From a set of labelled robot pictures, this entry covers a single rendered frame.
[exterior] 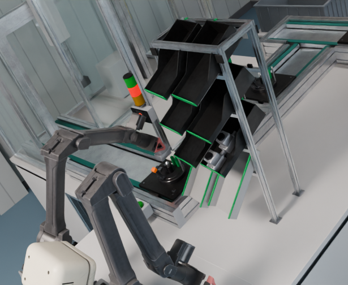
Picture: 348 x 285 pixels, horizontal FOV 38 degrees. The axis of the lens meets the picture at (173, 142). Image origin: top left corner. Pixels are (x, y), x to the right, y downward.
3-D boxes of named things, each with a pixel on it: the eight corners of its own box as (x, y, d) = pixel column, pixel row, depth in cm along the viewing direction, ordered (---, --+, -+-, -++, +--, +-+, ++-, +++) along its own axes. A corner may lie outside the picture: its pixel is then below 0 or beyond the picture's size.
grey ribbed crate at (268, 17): (329, 36, 359) (323, 6, 346) (259, 32, 403) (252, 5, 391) (359, 7, 378) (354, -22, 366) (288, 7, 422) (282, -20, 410)
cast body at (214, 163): (218, 173, 188) (206, 164, 183) (210, 168, 191) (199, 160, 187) (230, 154, 188) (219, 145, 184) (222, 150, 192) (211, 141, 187)
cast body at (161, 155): (162, 162, 224) (157, 149, 221) (155, 159, 228) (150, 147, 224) (175, 150, 228) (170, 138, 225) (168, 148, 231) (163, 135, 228)
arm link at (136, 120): (111, 133, 206) (129, 139, 203) (121, 107, 206) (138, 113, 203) (124, 138, 217) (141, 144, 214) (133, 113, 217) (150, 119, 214)
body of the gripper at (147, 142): (144, 133, 223) (131, 128, 218) (159, 137, 216) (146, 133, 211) (138, 147, 223) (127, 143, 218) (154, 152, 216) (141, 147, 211)
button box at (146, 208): (144, 223, 225) (138, 213, 222) (115, 208, 240) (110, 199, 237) (154, 212, 228) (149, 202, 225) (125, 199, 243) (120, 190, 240)
